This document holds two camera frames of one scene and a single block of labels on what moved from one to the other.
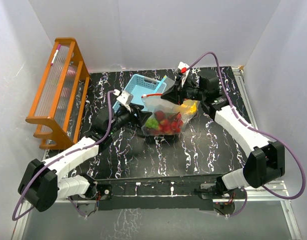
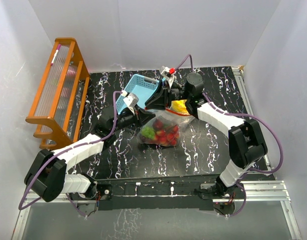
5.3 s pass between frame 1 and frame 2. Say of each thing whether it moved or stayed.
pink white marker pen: stayed
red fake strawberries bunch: moved
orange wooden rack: stayed
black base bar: stayed
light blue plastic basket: stayed
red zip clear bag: moved
